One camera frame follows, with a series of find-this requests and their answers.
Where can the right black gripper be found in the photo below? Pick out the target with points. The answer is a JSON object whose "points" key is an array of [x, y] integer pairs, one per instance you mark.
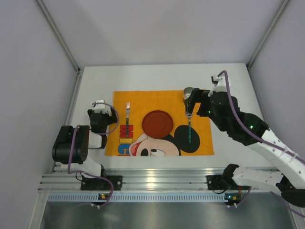
{"points": [[198, 101]]}

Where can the fork with green handle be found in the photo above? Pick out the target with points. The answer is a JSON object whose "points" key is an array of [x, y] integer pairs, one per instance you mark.
{"points": [[127, 109]]}

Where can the spoon with green handle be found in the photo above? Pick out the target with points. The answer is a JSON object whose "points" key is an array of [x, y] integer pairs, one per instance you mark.
{"points": [[189, 116]]}

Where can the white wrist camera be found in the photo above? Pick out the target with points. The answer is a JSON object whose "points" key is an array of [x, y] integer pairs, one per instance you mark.
{"points": [[99, 107], [219, 85]]}

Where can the aluminium mounting rail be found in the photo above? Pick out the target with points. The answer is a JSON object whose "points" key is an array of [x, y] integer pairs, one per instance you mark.
{"points": [[138, 180]]}

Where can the slotted grey cable duct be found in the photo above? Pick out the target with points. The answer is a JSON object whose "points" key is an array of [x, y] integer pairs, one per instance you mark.
{"points": [[144, 197]]}

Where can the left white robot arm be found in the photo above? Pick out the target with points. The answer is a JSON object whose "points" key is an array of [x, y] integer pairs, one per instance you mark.
{"points": [[72, 144]]}

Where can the red round plate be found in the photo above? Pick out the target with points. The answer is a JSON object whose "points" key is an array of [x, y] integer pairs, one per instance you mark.
{"points": [[157, 124]]}

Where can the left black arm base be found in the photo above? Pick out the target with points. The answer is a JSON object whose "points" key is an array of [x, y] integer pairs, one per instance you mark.
{"points": [[96, 184]]}

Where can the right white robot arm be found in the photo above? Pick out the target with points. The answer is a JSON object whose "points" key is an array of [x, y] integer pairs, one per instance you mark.
{"points": [[251, 131]]}

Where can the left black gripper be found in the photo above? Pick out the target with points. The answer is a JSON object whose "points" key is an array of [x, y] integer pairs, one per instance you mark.
{"points": [[101, 114]]}

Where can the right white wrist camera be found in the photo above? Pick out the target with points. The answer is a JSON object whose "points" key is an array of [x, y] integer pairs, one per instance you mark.
{"points": [[219, 85]]}

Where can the steel cup with brown base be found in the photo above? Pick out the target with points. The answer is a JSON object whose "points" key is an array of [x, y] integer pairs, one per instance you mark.
{"points": [[187, 92]]}

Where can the yellow cartoon print placemat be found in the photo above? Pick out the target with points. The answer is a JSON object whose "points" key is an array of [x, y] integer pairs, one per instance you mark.
{"points": [[175, 144]]}

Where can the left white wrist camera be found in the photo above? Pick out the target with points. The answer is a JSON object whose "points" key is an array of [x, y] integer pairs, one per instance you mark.
{"points": [[99, 107]]}

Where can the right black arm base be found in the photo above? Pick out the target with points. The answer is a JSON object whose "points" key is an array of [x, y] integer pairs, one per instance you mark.
{"points": [[218, 183]]}

